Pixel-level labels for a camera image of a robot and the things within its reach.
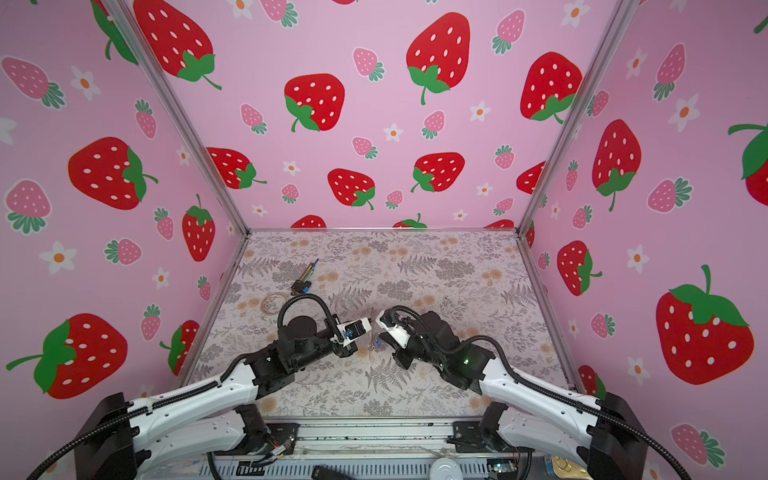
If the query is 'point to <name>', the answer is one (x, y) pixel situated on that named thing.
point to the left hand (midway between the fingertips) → (367, 315)
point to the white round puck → (446, 469)
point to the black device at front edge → (324, 472)
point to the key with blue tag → (379, 346)
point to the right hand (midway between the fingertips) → (380, 335)
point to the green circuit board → (503, 467)
